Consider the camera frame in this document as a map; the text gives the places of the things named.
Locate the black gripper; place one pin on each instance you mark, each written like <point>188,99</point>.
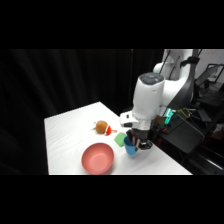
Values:
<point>143,137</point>

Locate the blue plastic cup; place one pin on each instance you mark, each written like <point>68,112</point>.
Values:
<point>129,146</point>

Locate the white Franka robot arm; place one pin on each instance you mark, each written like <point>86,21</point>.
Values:
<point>150,96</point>

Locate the pink plastic bowl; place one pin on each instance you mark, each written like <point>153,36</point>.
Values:
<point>98,158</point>

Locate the green foam block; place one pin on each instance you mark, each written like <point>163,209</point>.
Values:
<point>119,139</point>

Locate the brown plush toy, red hat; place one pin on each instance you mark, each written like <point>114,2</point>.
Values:
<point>101,127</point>

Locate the green base light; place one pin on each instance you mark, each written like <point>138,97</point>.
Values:
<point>168,114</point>

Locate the black robot stand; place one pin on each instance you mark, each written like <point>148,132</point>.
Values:
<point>183,133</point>

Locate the dark laptop screen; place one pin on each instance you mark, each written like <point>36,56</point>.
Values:
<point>210,75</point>

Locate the black curtain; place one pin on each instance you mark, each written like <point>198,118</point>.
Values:
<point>50,83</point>

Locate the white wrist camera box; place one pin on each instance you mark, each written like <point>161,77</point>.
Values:
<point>126,119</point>

